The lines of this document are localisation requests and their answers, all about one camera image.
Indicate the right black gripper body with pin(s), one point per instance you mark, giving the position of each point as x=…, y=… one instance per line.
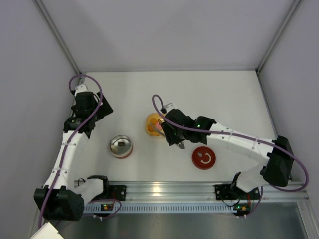
x=168, y=133

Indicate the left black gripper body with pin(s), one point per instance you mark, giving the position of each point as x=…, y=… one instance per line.
x=104, y=106

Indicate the metal serving tongs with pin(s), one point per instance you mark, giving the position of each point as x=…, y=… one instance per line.
x=172, y=136

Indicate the pink round cookie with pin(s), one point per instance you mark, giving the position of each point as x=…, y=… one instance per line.
x=158, y=126

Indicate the swirl butter cookie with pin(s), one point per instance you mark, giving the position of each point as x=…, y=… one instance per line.
x=150, y=128

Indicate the round ridged biscuit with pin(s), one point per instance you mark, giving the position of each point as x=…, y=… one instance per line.
x=154, y=121

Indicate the red round lid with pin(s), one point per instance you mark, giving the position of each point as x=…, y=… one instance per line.
x=203, y=158

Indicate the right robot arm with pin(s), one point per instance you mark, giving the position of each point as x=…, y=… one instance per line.
x=273, y=157

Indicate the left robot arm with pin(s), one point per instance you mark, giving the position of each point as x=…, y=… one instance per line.
x=58, y=198

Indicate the steel round lunch box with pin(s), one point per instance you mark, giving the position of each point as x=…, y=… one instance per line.
x=121, y=152

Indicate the white box corner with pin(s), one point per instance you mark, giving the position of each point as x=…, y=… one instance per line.
x=47, y=231

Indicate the aluminium mounting rail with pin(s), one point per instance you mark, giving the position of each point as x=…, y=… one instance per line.
x=199, y=192

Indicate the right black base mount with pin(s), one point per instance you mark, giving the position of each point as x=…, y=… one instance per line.
x=229, y=192

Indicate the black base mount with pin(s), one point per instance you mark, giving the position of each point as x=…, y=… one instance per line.
x=118, y=192
x=229, y=192

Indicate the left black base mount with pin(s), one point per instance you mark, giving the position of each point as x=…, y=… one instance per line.
x=118, y=192

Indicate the slotted cable duct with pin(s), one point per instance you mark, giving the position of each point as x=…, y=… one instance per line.
x=103, y=209

